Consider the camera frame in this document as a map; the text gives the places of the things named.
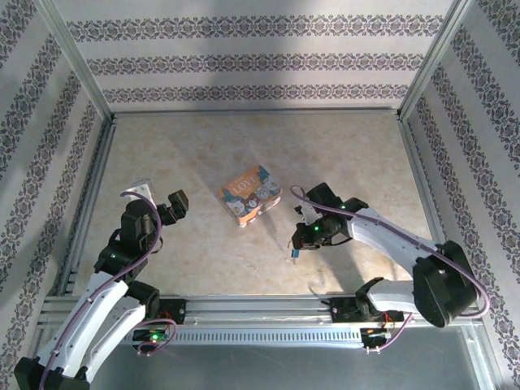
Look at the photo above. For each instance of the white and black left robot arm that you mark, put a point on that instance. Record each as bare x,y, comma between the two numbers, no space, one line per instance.
101,308

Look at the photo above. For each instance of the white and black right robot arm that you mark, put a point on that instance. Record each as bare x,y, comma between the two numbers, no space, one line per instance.
378,237

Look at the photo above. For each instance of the bear print storage box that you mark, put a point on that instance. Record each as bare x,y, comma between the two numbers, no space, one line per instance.
250,195

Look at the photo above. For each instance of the black controller board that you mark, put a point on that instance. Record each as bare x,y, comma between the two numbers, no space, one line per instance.
152,337
375,333

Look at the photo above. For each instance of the aluminium frame rail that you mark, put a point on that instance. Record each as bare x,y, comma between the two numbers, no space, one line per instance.
422,183
256,111
475,357
90,203

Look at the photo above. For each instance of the wide aluminium base rail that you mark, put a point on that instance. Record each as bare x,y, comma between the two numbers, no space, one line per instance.
252,308

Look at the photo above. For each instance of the grey metal base plate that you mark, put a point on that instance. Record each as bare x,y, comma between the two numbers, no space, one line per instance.
264,369

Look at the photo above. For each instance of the aluminium frame post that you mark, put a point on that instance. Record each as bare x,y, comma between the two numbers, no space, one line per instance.
77,57
435,57

